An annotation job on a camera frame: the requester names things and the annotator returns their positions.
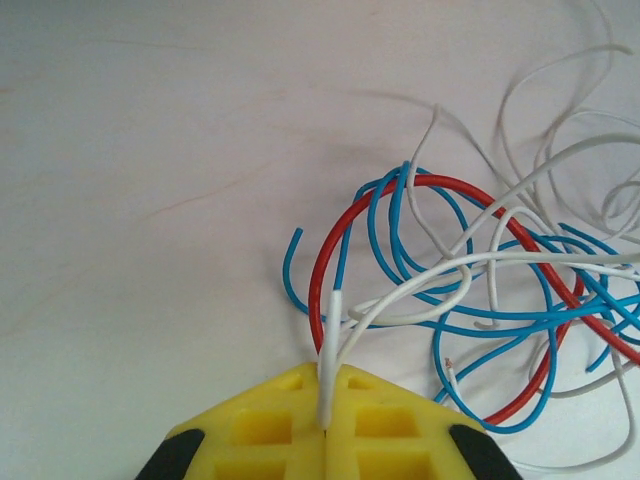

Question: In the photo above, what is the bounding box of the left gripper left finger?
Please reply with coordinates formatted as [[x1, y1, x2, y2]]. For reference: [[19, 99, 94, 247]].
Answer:
[[134, 363, 327, 480]]

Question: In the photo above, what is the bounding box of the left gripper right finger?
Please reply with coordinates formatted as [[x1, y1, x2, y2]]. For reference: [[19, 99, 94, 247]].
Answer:
[[327, 364, 524, 480]]

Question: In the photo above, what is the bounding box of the thin red cable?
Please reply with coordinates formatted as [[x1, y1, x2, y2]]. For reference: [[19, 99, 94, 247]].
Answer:
[[308, 174, 640, 426]]

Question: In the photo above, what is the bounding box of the pile of white wires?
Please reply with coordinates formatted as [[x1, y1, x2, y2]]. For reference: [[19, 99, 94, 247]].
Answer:
[[444, 0, 640, 474]]

